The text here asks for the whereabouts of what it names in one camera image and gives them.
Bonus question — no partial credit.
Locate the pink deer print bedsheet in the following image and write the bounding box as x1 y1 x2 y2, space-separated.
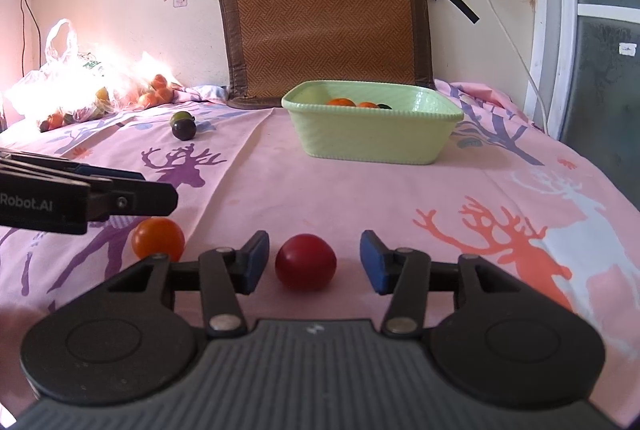
0 78 640 430

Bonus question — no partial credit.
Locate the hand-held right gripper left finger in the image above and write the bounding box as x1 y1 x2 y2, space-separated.
105 230 271 338

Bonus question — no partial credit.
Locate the red cherry tomato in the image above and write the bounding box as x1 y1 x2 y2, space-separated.
275 233 337 292

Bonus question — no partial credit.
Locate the small clear plastic bag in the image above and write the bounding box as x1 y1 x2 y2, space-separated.
117 52 183 111

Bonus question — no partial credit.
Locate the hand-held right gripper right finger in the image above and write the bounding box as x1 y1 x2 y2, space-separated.
360 230 523 338

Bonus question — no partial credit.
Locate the light green plastic basin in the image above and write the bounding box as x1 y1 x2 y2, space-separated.
281 80 466 166

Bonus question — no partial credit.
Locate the brown woven seat cushion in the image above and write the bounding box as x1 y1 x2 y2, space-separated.
216 0 435 110

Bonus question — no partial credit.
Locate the large clear plastic bag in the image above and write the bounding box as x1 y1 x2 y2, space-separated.
2 18 131 132

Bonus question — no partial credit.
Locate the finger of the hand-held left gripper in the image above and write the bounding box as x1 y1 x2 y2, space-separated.
75 161 147 182
87 181 179 222

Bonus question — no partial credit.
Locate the white power cable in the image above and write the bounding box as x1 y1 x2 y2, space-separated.
432 0 551 136

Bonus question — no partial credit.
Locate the orange cherry tomato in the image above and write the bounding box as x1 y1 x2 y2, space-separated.
131 217 186 261

